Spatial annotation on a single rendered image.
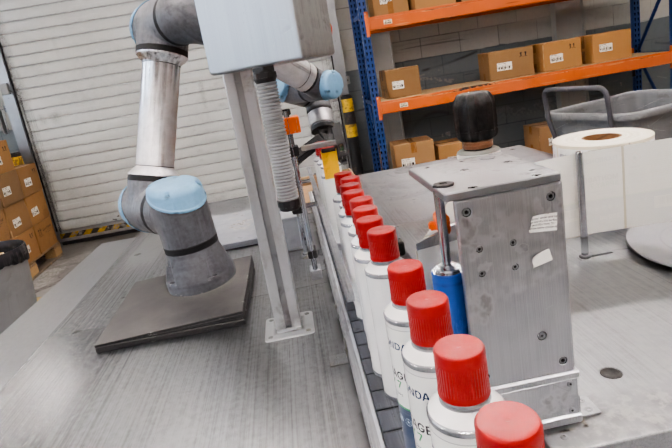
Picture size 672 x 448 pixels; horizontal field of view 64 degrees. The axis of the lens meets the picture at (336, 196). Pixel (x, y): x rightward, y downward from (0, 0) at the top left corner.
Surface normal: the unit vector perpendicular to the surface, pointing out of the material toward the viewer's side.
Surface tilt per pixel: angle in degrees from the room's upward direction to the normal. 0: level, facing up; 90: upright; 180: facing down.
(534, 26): 90
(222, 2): 90
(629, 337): 0
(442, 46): 90
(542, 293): 90
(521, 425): 2
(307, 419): 0
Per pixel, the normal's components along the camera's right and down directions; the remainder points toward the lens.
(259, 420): -0.17, -0.96
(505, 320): 0.11, 0.22
